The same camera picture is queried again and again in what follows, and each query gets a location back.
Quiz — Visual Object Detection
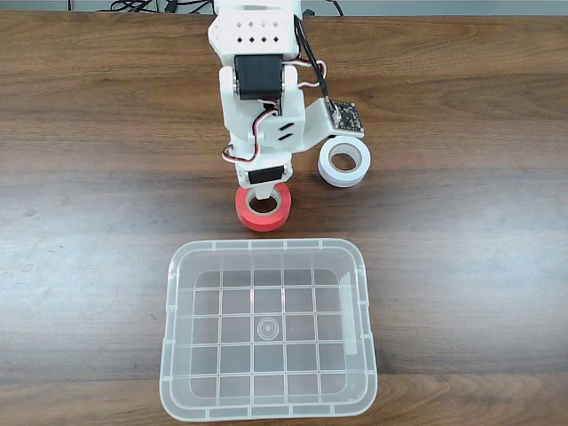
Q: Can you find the red tape roll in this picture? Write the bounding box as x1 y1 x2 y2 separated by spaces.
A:
234 182 293 233

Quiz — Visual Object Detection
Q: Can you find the clear plastic storage box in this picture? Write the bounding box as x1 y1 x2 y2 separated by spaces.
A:
158 238 379 422

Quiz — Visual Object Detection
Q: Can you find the white tape roll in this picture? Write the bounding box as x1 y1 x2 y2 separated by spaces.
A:
317 135 372 189

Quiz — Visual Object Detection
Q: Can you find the red white black servo wire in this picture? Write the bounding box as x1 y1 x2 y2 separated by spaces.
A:
221 108 279 164

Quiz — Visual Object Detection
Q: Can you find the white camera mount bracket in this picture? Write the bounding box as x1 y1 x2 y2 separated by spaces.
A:
301 98 343 153

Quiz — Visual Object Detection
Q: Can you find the black camera circuit board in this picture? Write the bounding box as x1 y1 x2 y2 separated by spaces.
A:
327 99 367 135

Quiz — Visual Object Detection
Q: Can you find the black camera cable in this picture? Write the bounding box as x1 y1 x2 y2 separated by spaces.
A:
292 15 332 106

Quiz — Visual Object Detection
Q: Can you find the black cable with plug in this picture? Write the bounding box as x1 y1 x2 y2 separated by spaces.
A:
162 0 215 14

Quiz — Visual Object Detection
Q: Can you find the looped black cable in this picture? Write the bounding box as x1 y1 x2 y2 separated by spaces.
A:
109 0 161 13

